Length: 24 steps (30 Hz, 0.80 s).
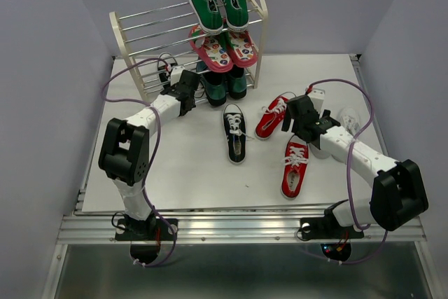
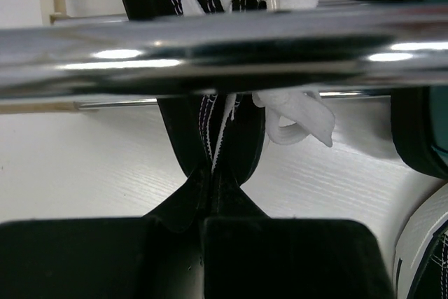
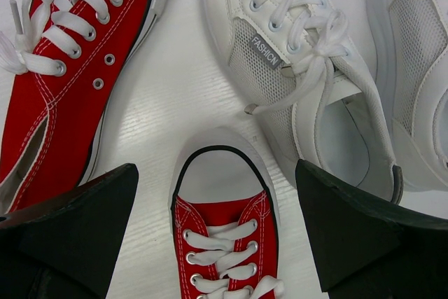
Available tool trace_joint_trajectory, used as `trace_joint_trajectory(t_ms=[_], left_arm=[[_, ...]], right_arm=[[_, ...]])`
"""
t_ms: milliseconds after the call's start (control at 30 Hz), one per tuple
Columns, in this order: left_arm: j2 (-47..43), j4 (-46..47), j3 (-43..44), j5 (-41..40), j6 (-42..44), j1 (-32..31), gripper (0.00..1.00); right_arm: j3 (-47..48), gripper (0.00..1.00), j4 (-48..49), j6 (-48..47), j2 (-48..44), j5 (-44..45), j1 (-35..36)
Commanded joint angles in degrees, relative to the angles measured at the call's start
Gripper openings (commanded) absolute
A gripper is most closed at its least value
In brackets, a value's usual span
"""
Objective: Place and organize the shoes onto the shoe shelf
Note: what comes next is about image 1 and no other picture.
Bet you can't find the black canvas sneaker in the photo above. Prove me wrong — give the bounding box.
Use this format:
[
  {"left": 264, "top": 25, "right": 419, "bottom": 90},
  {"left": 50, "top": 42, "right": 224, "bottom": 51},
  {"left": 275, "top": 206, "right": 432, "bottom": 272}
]
[
  {"left": 157, "top": 53, "right": 178, "bottom": 88},
  {"left": 222, "top": 103, "right": 253, "bottom": 165}
]

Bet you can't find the white sneaker under arm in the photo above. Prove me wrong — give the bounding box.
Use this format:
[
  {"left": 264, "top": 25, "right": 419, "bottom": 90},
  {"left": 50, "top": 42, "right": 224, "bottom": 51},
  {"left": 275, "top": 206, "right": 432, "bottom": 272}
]
[{"left": 309, "top": 144, "right": 347, "bottom": 163}]

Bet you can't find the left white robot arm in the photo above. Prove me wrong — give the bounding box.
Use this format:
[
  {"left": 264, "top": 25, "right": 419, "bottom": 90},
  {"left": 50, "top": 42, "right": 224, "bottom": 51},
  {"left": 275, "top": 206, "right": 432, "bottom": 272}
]
[{"left": 99, "top": 70, "right": 200, "bottom": 239}]

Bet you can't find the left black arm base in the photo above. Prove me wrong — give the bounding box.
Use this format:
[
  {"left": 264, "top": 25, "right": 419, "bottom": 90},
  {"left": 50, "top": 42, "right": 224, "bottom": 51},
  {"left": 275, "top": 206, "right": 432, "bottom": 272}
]
[{"left": 111, "top": 211, "right": 179, "bottom": 268}]

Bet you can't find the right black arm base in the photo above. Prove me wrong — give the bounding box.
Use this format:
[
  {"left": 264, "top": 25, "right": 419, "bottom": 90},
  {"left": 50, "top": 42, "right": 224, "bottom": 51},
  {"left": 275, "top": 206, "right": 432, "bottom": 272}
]
[{"left": 295, "top": 200, "right": 364, "bottom": 264}]

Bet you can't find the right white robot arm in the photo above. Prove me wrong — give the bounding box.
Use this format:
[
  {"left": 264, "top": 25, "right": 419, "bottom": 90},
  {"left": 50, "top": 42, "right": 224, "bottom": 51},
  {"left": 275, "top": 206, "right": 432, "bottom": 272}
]
[{"left": 282, "top": 95, "right": 429, "bottom": 236}]

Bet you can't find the teal suede shoe left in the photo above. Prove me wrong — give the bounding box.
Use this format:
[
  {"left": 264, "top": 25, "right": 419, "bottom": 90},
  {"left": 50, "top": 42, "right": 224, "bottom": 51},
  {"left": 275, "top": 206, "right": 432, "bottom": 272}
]
[{"left": 196, "top": 61, "right": 227, "bottom": 106}]

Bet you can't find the teal suede shoe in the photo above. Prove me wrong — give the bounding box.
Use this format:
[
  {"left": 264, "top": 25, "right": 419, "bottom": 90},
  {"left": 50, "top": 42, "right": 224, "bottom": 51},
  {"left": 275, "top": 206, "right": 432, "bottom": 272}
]
[
  {"left": 196, "top": 61, "right": 227, "bottom": 106},
  {"left": 226, "top": 65, "right": 247, "bottom": 99}
]

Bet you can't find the teal suede shoe right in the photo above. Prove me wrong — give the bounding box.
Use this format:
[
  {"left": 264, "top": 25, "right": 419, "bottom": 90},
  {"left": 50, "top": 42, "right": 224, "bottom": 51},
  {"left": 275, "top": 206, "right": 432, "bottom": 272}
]
[{"left": 226, "top": 65, "right": 247, "bottom": 99}]

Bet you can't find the cream metal shoe shelf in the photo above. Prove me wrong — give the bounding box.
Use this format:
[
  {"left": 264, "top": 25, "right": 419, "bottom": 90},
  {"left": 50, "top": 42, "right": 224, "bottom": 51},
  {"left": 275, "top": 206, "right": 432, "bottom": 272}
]
[{"left": 109, "top": 0, "right": 268, "bottom": 101}]

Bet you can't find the red canvas sneaker far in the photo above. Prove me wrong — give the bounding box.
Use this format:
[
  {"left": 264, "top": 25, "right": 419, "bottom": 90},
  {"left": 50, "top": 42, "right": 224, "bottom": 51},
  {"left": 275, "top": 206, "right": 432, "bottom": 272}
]
[{"left": 255, "top": 91, "right": 296, "bottom": 140}]

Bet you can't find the red canvas sneaker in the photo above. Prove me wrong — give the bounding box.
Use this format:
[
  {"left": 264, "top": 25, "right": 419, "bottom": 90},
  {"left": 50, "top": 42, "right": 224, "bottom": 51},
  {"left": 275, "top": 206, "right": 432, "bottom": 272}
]
[
  {"left": 281, "top": 136, "right": 309, "bottom": 199},
  {"left": 255, "top": 91, "right": 296, "bottom": 140}
]

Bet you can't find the red canvas sneaker near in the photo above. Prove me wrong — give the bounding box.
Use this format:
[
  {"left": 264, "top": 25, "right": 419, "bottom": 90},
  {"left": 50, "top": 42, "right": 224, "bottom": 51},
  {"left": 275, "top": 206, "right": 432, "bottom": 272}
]
[{"left": 281, "top": 136, "right": 309, "bottom": 199}]

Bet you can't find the white fashion sneaker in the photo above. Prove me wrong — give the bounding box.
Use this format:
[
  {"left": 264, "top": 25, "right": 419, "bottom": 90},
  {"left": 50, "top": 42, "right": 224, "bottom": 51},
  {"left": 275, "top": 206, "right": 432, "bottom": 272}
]
[{"left": 337, "top": 106, "right": 361, "bottom": 136}]

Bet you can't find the pink patterned slipper left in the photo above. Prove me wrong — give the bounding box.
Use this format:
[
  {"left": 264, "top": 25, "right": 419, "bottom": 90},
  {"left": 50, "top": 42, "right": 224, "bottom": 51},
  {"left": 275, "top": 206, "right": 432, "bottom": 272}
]
[{"left": 188, "top": 25, "right": 234, "bottom": 73}]

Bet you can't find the pink patterned slipper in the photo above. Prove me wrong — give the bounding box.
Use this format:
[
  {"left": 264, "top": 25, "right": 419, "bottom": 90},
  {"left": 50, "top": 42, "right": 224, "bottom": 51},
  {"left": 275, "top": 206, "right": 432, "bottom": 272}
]
[
  {"left": 188, "top": 25, "right": 234, "bottom": 73},
  {"left": 225, "top": 31, "right": 258, "bottom": 68}
]

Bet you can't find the pink patterned slipper right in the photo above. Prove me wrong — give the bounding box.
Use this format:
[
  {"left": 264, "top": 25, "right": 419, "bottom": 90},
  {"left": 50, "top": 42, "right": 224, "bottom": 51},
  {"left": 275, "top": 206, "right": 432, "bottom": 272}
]
[{"left": 225, "top": 31, "right": 258, "bottom": 68}]

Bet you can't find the green sneaker left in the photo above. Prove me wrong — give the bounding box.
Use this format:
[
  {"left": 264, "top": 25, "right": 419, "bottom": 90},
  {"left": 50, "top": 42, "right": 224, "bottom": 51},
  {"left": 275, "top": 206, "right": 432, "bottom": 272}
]
[{"left": 188, "top": 0, "right": 223, "bottom": 35}]

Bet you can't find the green sneaker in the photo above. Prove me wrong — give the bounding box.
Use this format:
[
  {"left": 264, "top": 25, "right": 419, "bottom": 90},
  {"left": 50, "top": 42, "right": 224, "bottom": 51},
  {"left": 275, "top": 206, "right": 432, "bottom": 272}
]
[
  {"left": 220, "top": 0, "right": 249, "bottom": 32},
  {"left": 188, "top": 0, "right": 223, "bottom": 35}
]

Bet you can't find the green sneaker right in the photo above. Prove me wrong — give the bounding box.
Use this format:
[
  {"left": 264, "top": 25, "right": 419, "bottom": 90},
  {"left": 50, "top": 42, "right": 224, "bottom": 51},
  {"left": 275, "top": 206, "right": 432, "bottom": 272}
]
[{"left": 220, "top": 0, "right": 249, "bottom": 32}]

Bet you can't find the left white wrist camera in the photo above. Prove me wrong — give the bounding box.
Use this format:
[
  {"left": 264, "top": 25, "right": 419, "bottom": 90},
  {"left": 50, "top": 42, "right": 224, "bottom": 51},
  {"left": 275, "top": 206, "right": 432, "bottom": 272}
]
[{"left": 169, "top": 65, "right": 185, "bottom": 85}]

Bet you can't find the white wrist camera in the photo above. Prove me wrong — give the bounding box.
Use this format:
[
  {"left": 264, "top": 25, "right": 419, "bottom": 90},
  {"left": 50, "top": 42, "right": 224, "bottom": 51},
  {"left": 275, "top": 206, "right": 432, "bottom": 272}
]
[
  {"left": 169, "top": 65, "right": 185, "bottom": 85},
  {"left": 307, "top": 87, "right": 326, "bottom": 115}
]

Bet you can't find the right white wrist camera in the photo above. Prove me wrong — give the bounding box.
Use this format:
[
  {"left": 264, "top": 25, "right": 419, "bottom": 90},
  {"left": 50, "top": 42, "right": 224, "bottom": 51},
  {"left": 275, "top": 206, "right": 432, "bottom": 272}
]
[{"left": 307, "top": 87, "right": 326, "bottom": 115}]

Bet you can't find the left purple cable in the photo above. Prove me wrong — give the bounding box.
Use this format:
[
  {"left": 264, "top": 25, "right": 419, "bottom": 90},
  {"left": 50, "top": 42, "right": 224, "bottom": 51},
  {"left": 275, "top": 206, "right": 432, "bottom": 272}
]
[{"left": 100, "top": 57, "right": 178, "bottom": 268}]

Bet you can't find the aluminium table frame rail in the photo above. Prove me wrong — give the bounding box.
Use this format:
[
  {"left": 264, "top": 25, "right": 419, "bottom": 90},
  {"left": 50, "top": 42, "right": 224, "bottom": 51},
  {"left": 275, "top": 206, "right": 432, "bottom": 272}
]
[{"left": 55, "top": 53, "right": 430, "bottom": 244}]

